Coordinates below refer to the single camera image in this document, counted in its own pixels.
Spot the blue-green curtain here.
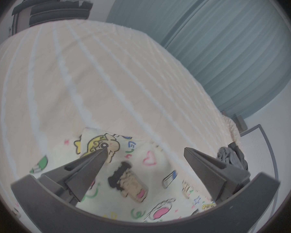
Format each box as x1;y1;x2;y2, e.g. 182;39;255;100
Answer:
160;0;291;118
107;0;229;48

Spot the bed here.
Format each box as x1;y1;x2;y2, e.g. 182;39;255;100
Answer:
0;18;279;225

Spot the white printed pyjama top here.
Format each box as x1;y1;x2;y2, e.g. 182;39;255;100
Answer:
29;128;217;223

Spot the grey garment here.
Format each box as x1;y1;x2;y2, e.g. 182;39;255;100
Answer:
217;147;243;169

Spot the black garment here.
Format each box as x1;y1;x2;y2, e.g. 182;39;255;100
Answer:
228;142;249;170

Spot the crumpled pale cloth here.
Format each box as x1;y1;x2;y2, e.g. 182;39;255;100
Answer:
61;0;91;7

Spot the black chest of drawers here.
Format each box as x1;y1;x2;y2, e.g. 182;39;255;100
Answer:
11;0;94;36

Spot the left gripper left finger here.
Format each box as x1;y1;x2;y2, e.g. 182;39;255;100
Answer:
41;148;108;201

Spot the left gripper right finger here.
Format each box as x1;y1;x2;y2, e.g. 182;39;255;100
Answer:
184;148;251;201

